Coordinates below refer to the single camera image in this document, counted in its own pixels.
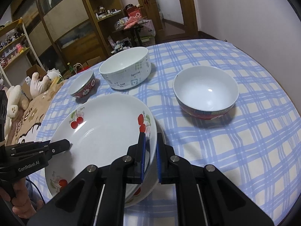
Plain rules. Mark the white bowl with red band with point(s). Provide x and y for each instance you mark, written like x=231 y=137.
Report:
x=204 y=89

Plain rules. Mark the wooden door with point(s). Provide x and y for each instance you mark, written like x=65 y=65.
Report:
x=150 y=16

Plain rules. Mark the red gift bag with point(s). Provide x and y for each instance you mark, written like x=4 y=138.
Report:
x=134 y=13

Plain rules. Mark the person's left hand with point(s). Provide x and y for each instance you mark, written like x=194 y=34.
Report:
x=21 y=200

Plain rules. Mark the white and yellow toy shelf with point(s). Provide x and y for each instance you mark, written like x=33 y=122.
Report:
x=14 y=24

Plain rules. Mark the clear plastic storage box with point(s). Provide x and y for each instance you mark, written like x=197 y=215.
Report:
x=148 y=41

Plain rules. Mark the row of dark figurines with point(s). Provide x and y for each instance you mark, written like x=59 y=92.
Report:
x=11 y=37

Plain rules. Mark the white plastic bag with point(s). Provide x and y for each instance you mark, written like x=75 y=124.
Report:
x=149 y=28

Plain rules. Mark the brown cardboard box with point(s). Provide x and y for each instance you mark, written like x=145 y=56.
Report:
x=94 y=61

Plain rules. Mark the wooden wardrobe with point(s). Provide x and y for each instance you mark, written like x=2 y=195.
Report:
x=58 y=18

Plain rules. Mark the green bottle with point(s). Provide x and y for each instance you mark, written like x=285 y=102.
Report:
x=69 y=67

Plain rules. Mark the small red patterned bowl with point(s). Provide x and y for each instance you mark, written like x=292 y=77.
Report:
x=81 y=83

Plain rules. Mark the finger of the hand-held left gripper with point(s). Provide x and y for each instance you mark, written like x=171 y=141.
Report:
x=60 y=147

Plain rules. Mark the brown floral printed blanket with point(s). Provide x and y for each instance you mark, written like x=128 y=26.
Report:
x=33 y=113

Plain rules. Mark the red paper bag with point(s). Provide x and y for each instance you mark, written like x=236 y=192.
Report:
x=83 y=69

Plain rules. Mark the open cardboard box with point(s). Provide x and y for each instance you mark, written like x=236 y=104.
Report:
x=37 y=69

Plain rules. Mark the cream plush toy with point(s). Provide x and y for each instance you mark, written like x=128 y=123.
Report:
x=14 y=98

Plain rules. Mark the large white printed bowl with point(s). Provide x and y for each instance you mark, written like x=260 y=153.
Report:
x=122 y=63

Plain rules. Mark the pink packet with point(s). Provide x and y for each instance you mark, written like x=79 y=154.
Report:
x=131 y=22

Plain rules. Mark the row of pink figurines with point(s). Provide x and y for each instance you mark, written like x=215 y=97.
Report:
x=16 y=50

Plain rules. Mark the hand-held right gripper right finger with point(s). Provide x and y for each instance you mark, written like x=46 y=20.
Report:
x=158 y=160

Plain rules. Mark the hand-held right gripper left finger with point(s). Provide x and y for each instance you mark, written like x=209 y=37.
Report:
x=142 y=155

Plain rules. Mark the wooden corner shelf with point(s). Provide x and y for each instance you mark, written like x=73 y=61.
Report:
x=108 y=17

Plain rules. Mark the white spiky-haired plush toy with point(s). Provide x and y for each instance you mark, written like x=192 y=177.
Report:
x=54 y=74

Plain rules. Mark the small black side table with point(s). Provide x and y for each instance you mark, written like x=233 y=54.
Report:
x=138 y=36

